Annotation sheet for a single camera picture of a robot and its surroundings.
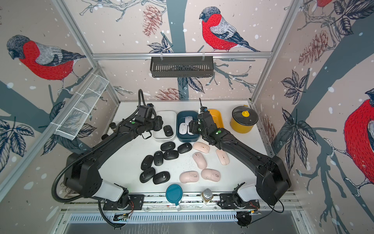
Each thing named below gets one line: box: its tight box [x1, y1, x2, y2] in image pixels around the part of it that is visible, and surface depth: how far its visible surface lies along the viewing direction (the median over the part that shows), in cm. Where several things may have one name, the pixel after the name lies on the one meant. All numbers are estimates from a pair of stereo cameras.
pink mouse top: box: [192, 141, 211, 154], surface depth 94 cm
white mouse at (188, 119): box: [185, 116, 193, 126], surface depth 109 cm
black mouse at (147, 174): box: [139, 167, 156, 183], surface depth 82 cm
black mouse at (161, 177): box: [152, 171, 170, 185], surface depth 82 cm
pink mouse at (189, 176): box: [179, 170, 200, 184], surface depth 82 cm
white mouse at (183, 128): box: [178, 122, 188, 135], surface depth 103 cm
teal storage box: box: [175, 110, 201, 143], surface depth 106 cm
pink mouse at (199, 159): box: [192, 151, 208, 170], surface depth 89 cm
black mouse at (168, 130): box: [163, 125, 174, 137], surface depth 102 cm
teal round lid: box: [165, 183, 184, 207], surface depth 71 cm
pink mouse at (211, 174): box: [200, 168, 222, 182], surface depth 82 cm
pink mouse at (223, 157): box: [215, 149, 230, 166], surface depth 89 cm
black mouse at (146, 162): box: [140, 155, 154, 171], surface depth 87 cm
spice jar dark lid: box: [109, 122, 117, 129], surface depth 97 cm
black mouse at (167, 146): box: [160, 141, 176, 152], surface depth 94 cm
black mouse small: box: [153, 150, 164, 167], surface depth 89 cm
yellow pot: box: [229, 104, 259, 134], surface depth 97 cm
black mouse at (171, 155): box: [163, 150, 180, 160], surface depth 91 cm
